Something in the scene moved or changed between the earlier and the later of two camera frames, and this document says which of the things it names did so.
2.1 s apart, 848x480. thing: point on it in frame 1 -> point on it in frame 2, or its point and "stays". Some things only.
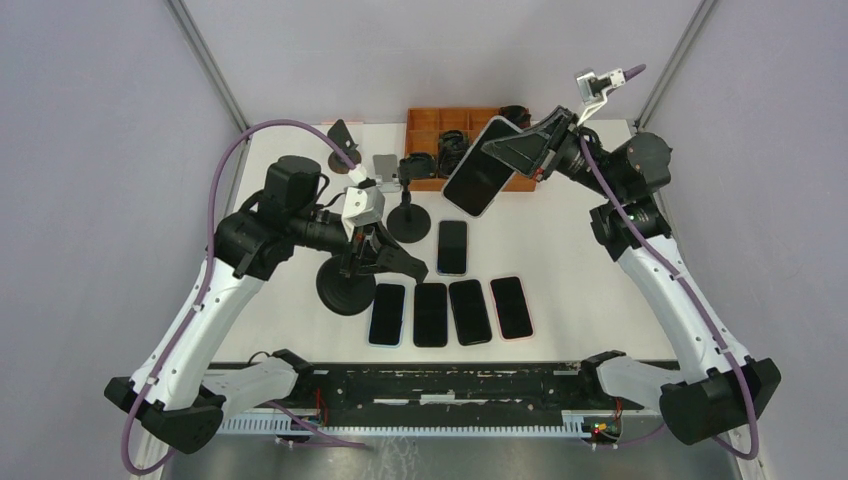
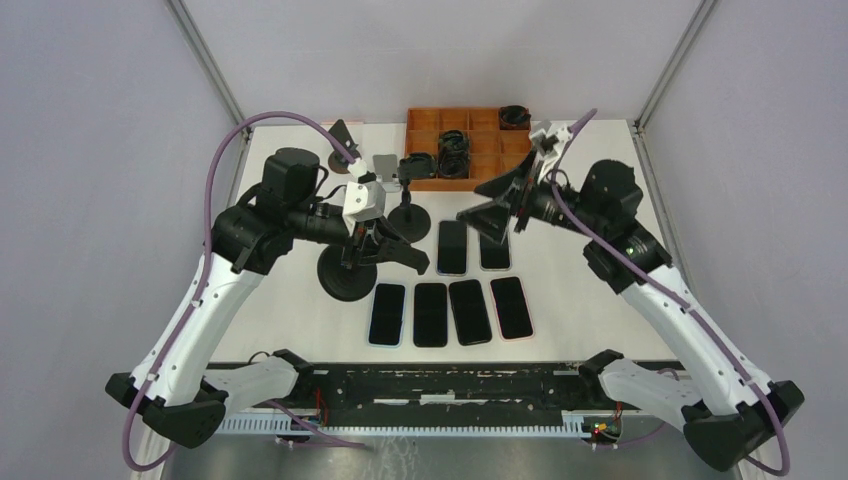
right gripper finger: x=527 y=149 -> x=491 y=218
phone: x=477 y=179 -> x=495 y=251
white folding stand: x=385 y=167 stays
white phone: x=511 y=308 stays
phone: x=452 y=251 stays
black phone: x=430 y=314 stays
